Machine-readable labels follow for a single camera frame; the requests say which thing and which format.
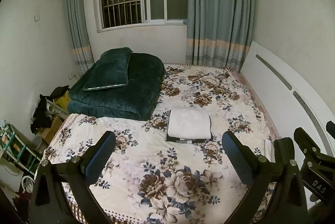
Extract dark green folded quilt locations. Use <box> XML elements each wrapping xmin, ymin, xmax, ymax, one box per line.
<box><xmin>68</xmin><ymin>53</ymin><xmax>165</xmax><ymax>121</ymax></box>

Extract left blue curtain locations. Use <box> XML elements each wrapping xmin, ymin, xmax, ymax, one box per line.
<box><xmin>65</xmin><ymin>0</ymin><xmax>94</xmax><ymax>75</ymax></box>

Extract green metal shelf rack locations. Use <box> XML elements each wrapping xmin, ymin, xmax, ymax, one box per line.
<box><xmin>1</xmin><ymin>120</ymin><xmax>41</xmax><ymax>175</ymax></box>

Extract wall power socket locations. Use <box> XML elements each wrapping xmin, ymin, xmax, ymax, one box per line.
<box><xmin>68</xmin><ymin>71</ymin><xmax>76</xmax><ymax>80</ymax></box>

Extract black grey striped clothes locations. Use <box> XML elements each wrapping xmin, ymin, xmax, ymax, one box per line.
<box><xmin>165</xmin><ymin>109</ymin><xmax>213</xmax><ymax>145</ymax></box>

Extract floral bed blanket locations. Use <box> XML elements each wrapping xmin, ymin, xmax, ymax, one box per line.
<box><xmin>43</xmin><ymin>65</ymin><xmax>274</xmax><ymax>223</ymax></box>

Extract cardboard box beside bed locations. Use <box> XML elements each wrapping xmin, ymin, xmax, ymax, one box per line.
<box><xmin>41</xmin><ymin>116</ymin><xmax>63</xmax><ymax>144</ymax></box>

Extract blue curtain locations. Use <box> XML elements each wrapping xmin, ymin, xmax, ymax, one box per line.
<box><xmin>65</xmin><ymin>0</ymin><xmax>94</xmax><ymax>75</ymax></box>
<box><xmin>186</xmin><ymin>0</ymin><xmax>255</xmax><ymax>71</ymax></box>

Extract black clothes pile beside bed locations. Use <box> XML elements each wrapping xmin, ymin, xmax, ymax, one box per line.
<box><xmin>30</xmin><ymin>85</ymin><xmax>70</xmax><ymax>134</ymax></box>

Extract right blue curtain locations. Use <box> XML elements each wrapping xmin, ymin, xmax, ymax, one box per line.
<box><xmin>186</xmin><ymin>0</ymin><xmax>255</xmax><ymax>71</ymax></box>

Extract dark green pillow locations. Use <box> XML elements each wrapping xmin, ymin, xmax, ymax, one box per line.
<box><xmin>83</xmin><ymin>47</ymin><xmax>133</xmax><ymax>91</ymax></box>

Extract white knitted garment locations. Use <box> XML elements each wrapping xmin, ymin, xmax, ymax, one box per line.
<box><xmin>167</xmin><ymin>107</ymin><xmax>213</xmax><ymax>140</ymax></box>

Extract white wall switch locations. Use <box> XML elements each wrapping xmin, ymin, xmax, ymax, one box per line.
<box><xmin>34</xmin><ymin>15</ymin><xmax>40</xmax><ymax>22</ymax></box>

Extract white bed headboard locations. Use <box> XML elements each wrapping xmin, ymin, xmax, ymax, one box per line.
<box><xmin>241</xmin><ymin>42</ymin><xmax>334</xmax><ymax>157</ymax></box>

